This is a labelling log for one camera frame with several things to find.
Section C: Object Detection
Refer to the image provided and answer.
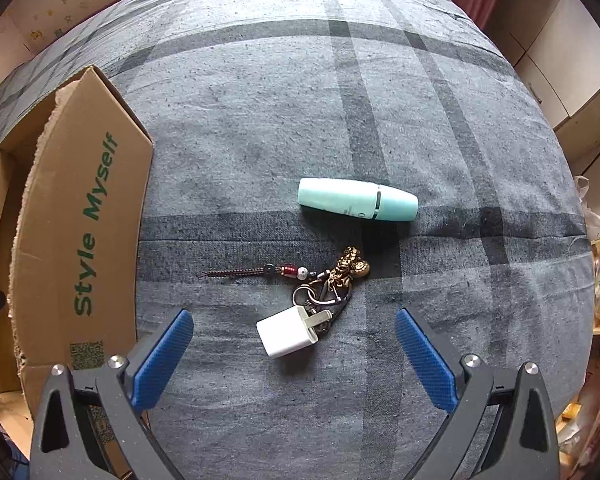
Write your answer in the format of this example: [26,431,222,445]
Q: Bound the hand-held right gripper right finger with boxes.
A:
[395,307,561,480]

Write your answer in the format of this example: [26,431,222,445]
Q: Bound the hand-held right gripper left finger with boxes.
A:
[30,308,195,480]

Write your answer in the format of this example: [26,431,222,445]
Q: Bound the cardboard box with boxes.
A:
[0,65,155,478]

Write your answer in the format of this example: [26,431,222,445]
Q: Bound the gold charm keychain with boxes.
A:
[196,246,372,336]

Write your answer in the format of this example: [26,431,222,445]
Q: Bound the white charger plug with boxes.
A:
[256,305,331,359]

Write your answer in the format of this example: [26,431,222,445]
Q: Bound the mint green tube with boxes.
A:
[298,177,419,223]

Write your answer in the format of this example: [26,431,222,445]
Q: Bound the beige cabinet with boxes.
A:
[485,0,600,171]

